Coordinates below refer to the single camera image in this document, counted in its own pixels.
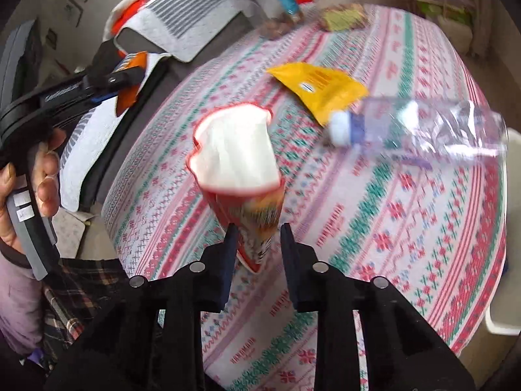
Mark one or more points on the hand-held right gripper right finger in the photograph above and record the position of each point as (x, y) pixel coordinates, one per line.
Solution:
(291, 264)

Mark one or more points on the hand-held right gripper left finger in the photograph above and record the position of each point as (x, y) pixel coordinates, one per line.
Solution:
(228, 269)

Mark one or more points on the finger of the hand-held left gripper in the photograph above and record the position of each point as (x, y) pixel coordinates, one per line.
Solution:
(122, 79)

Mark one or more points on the orange and white packet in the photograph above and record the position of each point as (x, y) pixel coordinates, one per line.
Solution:
(132, 97)

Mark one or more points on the red snack bag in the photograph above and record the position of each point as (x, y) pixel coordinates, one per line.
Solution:
(236, 154)

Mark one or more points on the person's left forearm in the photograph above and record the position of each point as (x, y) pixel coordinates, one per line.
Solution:
(20, 305)

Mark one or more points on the person's left hand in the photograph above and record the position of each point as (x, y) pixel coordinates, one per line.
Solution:
(48, 179)

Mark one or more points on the white quilted cover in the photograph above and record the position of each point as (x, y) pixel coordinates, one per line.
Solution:
(87, 150)

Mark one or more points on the orange cloth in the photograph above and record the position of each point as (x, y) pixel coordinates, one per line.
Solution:
(128, 14)

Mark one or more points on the white grey striped quilt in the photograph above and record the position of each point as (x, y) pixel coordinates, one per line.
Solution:
(187, 20)

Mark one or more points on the plaid pants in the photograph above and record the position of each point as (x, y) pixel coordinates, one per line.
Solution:
(81, 305)

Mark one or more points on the clear jar with blue label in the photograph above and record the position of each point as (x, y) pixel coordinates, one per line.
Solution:
(281, 4)

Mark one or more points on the yellow snack bag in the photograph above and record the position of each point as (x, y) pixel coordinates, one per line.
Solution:
(321, 89)

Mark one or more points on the crushed clear plastic bottle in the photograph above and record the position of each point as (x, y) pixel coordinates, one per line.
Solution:
(415, 130)

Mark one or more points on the green packet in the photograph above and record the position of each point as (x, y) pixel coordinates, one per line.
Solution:
(344, 18)

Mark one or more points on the dark grey curved frame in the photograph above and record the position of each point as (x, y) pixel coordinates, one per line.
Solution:
(18, 61)

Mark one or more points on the framed wall picture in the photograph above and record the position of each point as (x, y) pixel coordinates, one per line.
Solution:
(72, 6)

